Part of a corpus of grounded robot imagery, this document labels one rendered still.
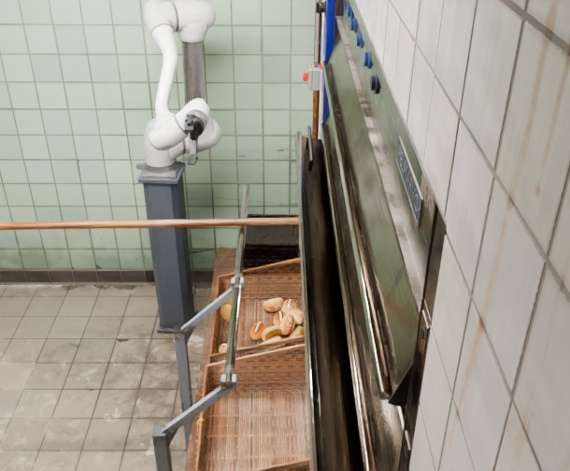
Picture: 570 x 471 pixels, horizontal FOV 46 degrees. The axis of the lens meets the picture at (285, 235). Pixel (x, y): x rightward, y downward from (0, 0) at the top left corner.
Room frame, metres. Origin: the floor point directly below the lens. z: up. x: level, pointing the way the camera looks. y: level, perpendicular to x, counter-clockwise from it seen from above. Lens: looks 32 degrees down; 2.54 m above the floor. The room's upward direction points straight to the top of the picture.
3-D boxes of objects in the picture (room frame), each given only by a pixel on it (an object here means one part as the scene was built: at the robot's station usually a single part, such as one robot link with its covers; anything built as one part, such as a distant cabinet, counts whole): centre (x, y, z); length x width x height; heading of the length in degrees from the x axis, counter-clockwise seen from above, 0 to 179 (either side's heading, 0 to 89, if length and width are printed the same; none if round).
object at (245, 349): (2.27, 0.07, 0.72); 0.56 x 0.49 x 0.28; 2
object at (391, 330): (1.70, -0.20, 1.80); 1.79 x 0.11 x 0.19; 1
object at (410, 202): (1.70, -0.23, 1.99); 1.80 x 0.08 x 0.21; 1
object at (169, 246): (3.09, 0.63, 0.50); 0.21 x 0.21 x 1.00; 87
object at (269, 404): (1.68, 0.06, 0.72); 0.56 x 0.49 x 0.28; 2
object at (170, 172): (3.09, 0.65, 1.03); 0.22 x 0.18 x 0.06; 87
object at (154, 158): (3.10, 0.62, 1.17); 0.18 x 0.16 x 0.22; 116
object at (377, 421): (1.70, -0.20, 1.54); 1.79 x 0.11 x 0.19; 1
